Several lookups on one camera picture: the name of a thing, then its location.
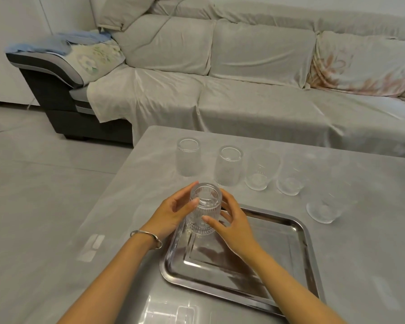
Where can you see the grey and black sofa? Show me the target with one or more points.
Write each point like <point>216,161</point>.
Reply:
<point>54,97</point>

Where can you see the person's right thumb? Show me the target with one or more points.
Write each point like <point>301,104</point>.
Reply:
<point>214,224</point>

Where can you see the square stainless steel tray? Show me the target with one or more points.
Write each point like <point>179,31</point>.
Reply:
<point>256,259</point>

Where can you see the person's left forearm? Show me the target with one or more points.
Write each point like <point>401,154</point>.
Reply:
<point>114,283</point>

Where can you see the person's right hand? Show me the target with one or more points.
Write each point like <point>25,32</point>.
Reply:
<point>238,232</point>

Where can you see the grey sofa back cushion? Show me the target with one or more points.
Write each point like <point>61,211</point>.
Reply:
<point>261,53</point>
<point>165,43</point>

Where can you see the ribbed clear drinking glass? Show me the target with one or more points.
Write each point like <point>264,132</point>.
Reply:
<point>228,167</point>
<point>204,207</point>
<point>189,161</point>

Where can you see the person's right forearm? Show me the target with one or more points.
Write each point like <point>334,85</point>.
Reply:
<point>287,288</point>

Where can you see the person's left thumb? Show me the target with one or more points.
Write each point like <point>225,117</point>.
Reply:
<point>188,207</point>

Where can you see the grey pillow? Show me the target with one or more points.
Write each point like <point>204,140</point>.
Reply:
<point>121,11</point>

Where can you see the green floral cloth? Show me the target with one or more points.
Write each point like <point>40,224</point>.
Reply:
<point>94,60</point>

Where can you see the person's left hand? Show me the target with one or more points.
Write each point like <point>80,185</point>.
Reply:
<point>165,221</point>

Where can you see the light blue cloth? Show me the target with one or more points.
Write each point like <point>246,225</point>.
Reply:
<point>54,42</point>

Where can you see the smooth clear glass tumbler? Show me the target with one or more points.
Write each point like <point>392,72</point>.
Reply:
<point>292,182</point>
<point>325,207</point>
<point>261,170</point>

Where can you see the pink floral cushion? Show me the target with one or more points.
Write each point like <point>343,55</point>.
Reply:
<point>364,65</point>

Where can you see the grey sofa seat cover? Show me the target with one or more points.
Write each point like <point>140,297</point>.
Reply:
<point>256,111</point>

